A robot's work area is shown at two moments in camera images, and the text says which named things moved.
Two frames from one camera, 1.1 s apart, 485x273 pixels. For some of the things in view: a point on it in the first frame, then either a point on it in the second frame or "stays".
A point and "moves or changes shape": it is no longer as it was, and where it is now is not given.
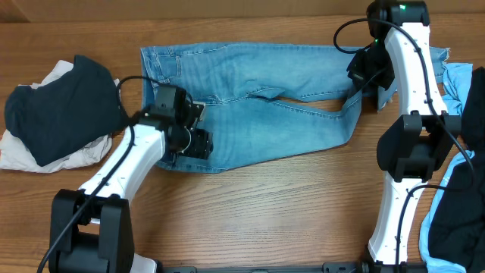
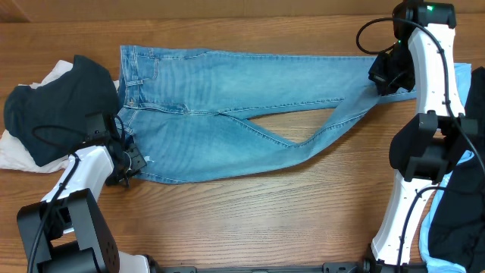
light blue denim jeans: (220, 98) moves or changes shape
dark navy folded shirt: (67, 111) stays
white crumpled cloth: (14, 155) stays
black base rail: (342, 267) stays
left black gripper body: (191, 142) -> (132, 162)
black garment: (458, 232) stays
